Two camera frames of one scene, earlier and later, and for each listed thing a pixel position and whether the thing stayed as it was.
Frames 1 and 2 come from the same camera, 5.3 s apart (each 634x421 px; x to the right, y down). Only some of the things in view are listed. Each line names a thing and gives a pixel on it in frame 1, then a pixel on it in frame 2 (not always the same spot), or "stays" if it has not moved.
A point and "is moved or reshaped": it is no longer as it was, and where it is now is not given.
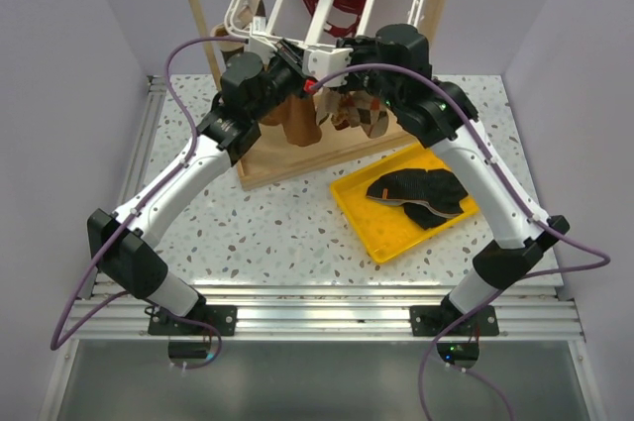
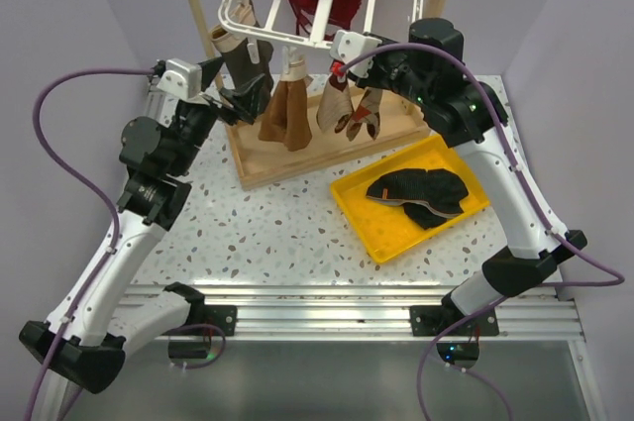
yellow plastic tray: (382, 226) stays
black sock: (430, 196) stays
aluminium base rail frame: (325, 313) stays
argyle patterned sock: (351, 108) is moved or reshaped
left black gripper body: (285, 74) to (194, 124)
